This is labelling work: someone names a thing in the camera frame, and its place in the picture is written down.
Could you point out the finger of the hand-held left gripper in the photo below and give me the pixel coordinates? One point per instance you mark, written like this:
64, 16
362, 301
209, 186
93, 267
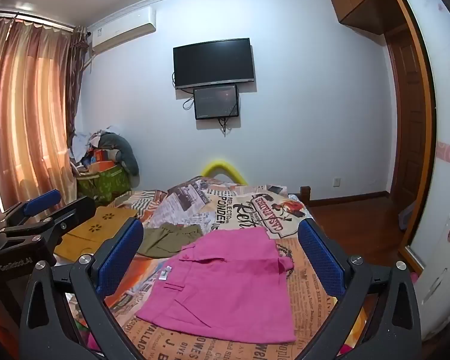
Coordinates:
71, 213
41, 199

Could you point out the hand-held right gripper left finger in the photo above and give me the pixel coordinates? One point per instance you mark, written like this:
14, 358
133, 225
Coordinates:
120, 255

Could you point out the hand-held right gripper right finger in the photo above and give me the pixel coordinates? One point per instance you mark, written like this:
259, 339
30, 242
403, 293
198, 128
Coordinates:
320, 255

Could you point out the pink pants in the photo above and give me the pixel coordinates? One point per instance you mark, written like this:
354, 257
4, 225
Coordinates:
225, 285

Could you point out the olive green pants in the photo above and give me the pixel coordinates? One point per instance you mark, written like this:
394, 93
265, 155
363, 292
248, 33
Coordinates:
168, 238

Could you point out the pile of bags and clothes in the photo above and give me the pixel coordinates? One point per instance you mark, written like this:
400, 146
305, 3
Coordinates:
88, 146

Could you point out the newspaper print blanket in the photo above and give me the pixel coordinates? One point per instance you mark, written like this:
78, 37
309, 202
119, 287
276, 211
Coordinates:
247, 210

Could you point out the orange curtain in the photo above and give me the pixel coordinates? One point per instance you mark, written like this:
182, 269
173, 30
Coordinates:
22, 112

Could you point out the pink slipper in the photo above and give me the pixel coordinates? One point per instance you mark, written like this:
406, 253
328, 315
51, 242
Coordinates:
414, 277

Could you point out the white appliance with stickers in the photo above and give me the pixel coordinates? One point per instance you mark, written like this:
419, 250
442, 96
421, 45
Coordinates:
442, 266

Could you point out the yellow foam tube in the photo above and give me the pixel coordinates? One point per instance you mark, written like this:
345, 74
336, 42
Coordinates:
225, 168

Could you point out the wooden door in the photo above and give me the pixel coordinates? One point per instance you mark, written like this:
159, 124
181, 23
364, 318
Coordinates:
408, 138

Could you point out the white sliding wardrobe door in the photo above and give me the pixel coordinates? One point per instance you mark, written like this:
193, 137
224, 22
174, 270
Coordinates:
444, 120

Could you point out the white air conditioner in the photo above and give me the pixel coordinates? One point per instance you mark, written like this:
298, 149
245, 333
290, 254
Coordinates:
122, 28

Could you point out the wooden overhead cabinet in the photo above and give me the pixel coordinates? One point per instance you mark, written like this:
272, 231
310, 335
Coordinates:
363, 0

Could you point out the wooden bed post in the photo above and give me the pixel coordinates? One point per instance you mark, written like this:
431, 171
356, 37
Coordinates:
305, 195

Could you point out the white wall outlet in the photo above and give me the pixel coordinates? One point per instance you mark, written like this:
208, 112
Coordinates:
336, 182

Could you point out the small black wall monitor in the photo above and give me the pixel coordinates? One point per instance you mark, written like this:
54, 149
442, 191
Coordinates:
215, 101

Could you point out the black wall television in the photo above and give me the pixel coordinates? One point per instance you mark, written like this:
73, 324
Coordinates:
213, 63

